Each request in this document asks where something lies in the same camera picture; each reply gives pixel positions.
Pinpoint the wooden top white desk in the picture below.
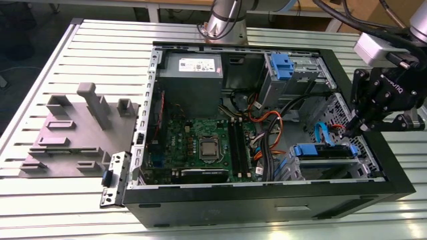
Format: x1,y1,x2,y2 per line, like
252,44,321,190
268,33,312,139
292,0,355,33

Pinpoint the blue data wire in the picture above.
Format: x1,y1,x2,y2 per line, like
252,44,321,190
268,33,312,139
312,121,337,149

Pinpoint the silver CPU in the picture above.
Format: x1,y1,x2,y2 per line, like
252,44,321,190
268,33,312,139
199,138,217,156

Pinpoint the black RAM slot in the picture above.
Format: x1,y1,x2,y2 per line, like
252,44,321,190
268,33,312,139
235,116,255,177
227,117,244,178

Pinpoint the yellow black wire bundle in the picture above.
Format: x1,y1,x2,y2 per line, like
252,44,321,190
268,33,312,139
217,103,247,118

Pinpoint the grey power supply unit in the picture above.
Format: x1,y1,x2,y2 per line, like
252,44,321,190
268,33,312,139
156,52,224,120

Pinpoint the metal disk bay cage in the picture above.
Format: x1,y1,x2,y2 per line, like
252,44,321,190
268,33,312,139
279,142,384,181

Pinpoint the green motherboard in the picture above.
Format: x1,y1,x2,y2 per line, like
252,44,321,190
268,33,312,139
141,117,264,186

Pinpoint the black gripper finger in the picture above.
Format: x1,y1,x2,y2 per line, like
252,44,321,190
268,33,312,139
357,99,391,132
343,69,371,138

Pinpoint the brown wooden cabinet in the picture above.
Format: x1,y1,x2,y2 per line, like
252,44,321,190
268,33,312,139
337,0,417,33

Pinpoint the black robot hose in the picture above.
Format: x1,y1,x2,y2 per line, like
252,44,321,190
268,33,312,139
311,0,421,68

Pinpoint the blue black bracket latch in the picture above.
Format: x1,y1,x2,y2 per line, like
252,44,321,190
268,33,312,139
101,169,114,187

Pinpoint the grey optical drive cage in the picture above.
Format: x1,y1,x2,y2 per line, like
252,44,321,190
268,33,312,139
259,51,336,111

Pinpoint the green RAM stick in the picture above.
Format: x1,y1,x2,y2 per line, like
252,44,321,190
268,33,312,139
45,148,82,154

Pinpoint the white framed table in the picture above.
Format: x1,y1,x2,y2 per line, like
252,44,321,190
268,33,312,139
49,0,215,23

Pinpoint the grey parts rack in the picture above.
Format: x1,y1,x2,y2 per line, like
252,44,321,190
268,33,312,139
17,82,141,180

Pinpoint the red black twisted wire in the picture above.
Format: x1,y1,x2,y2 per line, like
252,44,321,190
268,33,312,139
150,90,166,146

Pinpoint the hard disk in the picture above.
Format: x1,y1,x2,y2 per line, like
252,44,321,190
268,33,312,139
277,142,361,180

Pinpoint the metal expansion slot bracket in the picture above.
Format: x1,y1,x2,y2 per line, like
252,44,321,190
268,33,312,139
98,151,133,210

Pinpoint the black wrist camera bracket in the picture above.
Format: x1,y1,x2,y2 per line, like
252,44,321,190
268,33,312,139
391,106,427,131

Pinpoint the CPU socket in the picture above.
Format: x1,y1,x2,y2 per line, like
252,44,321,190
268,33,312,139
196,134,223,165

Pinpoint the blue drive cage latch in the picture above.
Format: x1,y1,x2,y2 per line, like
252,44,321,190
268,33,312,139
271,53,296,81

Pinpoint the black graphics card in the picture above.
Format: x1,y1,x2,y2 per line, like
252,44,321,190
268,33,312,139
170,167,231,185

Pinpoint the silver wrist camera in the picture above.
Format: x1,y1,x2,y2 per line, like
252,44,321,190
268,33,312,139
352,32,411,68

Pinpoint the black PC case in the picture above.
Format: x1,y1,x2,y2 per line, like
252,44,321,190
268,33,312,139
121,41,417,228

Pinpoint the orange power wire bundle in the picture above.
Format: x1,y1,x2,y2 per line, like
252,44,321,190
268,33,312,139
248,111,288,162

